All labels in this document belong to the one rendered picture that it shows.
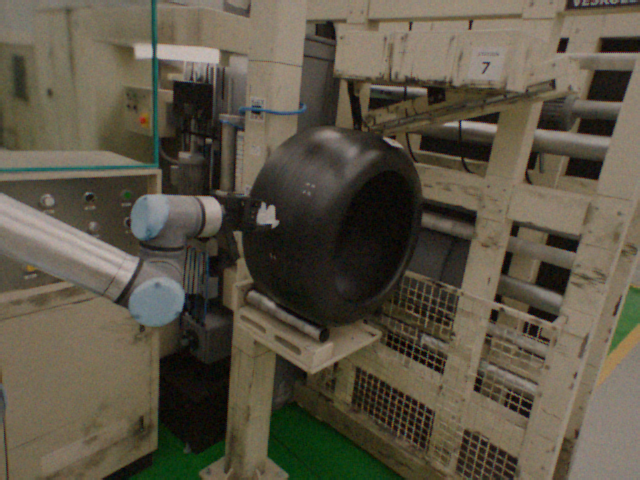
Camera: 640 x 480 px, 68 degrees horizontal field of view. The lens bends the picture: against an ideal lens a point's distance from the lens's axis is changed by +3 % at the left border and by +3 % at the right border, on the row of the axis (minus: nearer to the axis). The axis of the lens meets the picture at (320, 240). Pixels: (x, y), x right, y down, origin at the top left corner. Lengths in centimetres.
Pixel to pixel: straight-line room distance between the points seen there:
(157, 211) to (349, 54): 95
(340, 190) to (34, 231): 67
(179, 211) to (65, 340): 91
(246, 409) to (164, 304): 112
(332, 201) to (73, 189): 87
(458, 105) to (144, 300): 112
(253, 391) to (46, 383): 69
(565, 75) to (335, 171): 67
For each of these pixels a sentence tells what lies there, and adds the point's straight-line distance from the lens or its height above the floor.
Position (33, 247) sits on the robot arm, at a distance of 87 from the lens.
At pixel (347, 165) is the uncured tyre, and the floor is 141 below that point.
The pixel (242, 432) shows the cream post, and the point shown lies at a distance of 202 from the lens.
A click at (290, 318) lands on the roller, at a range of 146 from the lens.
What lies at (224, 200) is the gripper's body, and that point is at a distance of 107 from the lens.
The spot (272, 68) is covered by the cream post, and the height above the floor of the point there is 164.
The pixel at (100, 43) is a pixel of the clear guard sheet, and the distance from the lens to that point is 166.
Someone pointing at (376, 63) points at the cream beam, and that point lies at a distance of 160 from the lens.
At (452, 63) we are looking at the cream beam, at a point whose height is 170.
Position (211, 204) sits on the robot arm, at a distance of 104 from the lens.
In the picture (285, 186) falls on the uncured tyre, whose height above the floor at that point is 134.
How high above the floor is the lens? 158
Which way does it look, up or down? 17 degrees down
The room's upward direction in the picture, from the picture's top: 6 degrees clockwise
